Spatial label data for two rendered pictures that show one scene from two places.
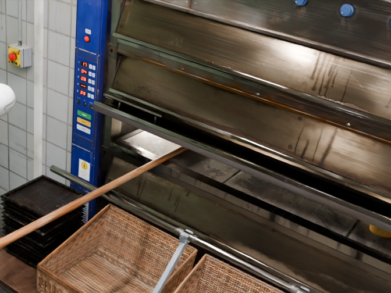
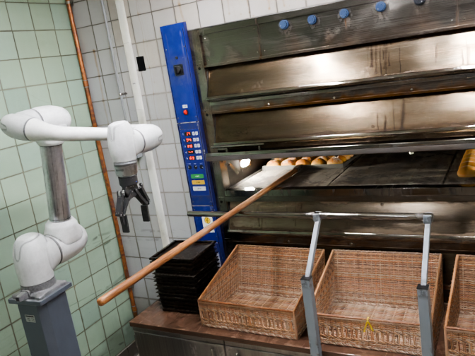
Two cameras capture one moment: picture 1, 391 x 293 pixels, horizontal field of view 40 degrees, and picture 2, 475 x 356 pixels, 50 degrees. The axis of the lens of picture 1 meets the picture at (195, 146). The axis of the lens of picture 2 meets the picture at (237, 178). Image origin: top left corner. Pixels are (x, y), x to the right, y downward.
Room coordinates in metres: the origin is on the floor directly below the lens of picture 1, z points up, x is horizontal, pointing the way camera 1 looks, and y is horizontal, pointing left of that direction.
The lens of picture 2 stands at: (-0.54, 0.30, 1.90)
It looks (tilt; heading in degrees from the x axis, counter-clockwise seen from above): 13 degrees down; 0
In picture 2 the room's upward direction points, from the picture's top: 9 degrees counter-clockwise
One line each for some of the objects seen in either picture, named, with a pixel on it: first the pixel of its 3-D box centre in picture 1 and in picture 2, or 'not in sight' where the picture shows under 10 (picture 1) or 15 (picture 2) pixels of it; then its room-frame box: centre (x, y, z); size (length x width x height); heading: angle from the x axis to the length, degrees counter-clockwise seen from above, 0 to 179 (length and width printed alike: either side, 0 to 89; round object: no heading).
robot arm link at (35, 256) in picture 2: not in sight; (33, 256); (1.71, 1.31, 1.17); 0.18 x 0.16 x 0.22; 152
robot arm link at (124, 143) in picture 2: not in sight; (123, 140); (1.44, 0.74, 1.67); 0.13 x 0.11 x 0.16; 152
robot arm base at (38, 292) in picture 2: not in sight; (35, 287); (1.68, 1.33, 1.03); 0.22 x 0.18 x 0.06; 155
